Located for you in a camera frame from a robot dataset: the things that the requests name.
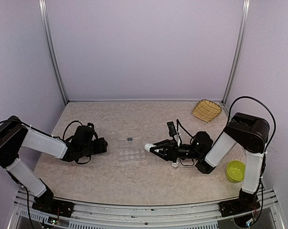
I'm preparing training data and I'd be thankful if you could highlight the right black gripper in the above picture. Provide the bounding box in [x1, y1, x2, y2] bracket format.
[150, 139, 203, 162]

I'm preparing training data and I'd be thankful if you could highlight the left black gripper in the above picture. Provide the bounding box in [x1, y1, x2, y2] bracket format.
[80, 137, 107, 157]

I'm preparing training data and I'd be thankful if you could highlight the clear plastic pill organizer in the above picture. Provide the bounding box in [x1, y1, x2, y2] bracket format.
[118, 137, 146, 163]

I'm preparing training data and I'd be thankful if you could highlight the white pill bottle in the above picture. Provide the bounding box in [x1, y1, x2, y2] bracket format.
[171, 161, 179, 169]
[144, 143, 155, 152]

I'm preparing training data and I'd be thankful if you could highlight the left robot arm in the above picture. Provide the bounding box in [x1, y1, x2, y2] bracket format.
[0, 115, 108, 212]

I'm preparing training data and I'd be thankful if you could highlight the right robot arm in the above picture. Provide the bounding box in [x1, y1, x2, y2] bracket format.
[144, 113, 270, 212]

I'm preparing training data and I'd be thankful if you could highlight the woven bamboo tray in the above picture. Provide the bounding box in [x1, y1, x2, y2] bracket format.
[191, 99, 223, 123]

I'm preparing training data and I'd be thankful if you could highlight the lime green bowl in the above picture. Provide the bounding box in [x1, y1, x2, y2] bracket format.
[226, 160, 245, 183]

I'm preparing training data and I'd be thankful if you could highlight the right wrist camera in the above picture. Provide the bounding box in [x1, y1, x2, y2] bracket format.
[167, 121, 182, 145]

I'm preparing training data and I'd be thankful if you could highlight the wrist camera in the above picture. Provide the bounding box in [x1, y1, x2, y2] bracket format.
[86, 123, 98, 139]
[167, 121, 182, 145]

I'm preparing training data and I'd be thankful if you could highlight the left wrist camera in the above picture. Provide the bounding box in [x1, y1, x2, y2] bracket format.
[86, 123, 98, 139]

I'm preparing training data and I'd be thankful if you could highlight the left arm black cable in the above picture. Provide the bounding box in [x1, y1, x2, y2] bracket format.
[0, 120, 84, 144]

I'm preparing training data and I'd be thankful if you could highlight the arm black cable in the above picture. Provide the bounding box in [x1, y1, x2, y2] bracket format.
[0, 120, 84, 144]
[228, 96, 276, 146]

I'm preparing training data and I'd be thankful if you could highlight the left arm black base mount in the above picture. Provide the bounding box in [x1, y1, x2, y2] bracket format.
[32, 190, 74, 218]

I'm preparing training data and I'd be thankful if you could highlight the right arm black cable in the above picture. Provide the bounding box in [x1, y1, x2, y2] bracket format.
[228, 96, 276, 146]

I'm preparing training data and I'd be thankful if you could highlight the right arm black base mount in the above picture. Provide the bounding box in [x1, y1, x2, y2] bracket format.
[218, 190, 261, 217]

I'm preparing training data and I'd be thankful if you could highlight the front aluminium rail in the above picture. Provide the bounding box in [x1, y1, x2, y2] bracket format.
[7, 188, 285, 229]

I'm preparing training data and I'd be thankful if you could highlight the left aluminium frame post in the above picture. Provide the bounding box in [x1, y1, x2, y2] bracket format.
[39, 0, 69, 106]

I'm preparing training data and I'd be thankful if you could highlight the aluminium frame post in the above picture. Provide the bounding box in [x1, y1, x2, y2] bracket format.
[222, 0, 250, 105]
[39, 0, 69, 106]

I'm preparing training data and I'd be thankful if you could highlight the right aluminium frame post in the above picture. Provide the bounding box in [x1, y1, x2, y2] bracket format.
[222, 0, 250, 105]

